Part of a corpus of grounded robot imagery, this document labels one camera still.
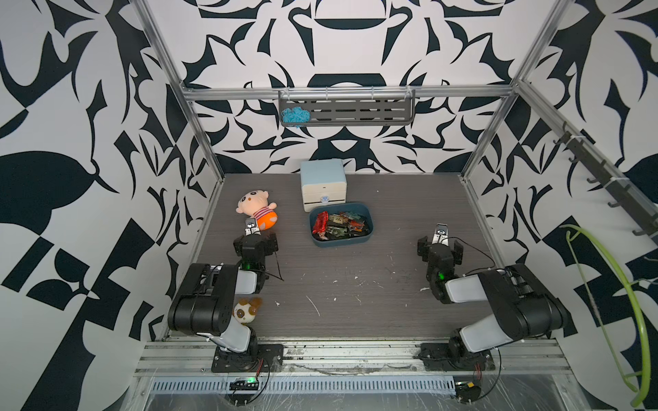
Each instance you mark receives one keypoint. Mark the controller board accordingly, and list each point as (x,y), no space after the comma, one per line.
(245,384)
(467,392)

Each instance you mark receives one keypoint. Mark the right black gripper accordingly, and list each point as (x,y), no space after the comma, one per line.
(423,248)

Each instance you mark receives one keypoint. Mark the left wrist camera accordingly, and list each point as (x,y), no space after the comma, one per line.
(251,227)

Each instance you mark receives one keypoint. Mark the right controller board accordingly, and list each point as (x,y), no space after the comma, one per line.
(467,392)

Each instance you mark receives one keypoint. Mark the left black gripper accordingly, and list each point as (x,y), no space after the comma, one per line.
(266,244)

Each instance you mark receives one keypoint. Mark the green floral tea bag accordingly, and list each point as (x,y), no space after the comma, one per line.
(334,233)

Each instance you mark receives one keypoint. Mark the brown white plush toy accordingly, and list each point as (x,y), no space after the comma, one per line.
(246,310)

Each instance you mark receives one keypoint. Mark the white cable duct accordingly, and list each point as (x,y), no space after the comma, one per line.
(386,384)

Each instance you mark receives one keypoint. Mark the left controller board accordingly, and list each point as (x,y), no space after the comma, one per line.
(245,384)

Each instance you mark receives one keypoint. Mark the yellow oolong tea bag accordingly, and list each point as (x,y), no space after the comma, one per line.
(338,219)

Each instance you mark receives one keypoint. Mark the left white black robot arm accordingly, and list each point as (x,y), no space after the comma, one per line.
(203,305)

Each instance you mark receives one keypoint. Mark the teal plastic storage box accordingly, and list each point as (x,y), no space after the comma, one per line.
(353,211)

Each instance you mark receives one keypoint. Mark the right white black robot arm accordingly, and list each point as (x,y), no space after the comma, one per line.
(521,305)

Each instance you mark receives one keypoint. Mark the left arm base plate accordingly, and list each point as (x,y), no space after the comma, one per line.
(257,356)

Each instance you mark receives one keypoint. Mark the black hook rail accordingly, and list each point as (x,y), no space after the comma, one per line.
(605,175)

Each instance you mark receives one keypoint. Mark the blue scrunchie bundle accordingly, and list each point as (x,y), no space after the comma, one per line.
(295,116)

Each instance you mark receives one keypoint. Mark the grey wall shelf rack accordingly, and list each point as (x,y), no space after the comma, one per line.
(335,107)

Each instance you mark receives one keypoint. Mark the pink plush doll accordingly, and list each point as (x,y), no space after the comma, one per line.
(256,204)

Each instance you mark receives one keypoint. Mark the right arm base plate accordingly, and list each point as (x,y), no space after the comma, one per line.
(451,356)

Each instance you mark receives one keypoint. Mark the white blue drawer cabinet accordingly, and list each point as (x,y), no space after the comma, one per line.
(323,182)

